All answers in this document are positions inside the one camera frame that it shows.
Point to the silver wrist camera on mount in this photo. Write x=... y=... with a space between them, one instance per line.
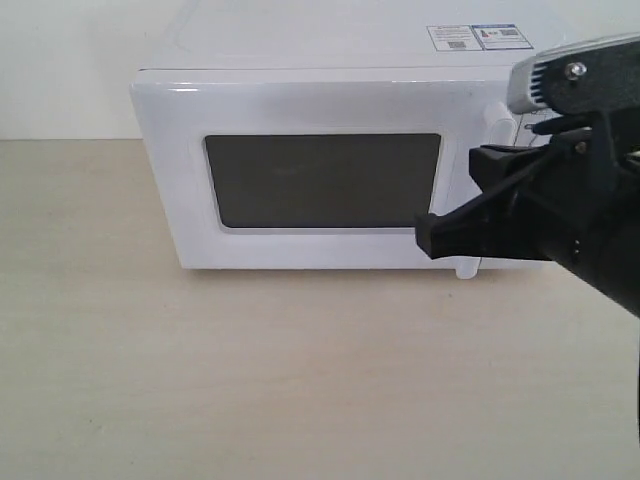
x=580 y=82

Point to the white microwave oven body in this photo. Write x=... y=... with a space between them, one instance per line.
x=362 y=36

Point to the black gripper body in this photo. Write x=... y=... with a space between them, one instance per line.
x=579 y=206

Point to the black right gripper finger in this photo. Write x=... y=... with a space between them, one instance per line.
x=492 y=165

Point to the white microwave door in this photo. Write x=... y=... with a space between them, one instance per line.
x=314 y=170

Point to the white and blue label sticker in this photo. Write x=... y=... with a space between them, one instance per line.
x=478 y=37

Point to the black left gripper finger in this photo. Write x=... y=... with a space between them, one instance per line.
x=482 y=227

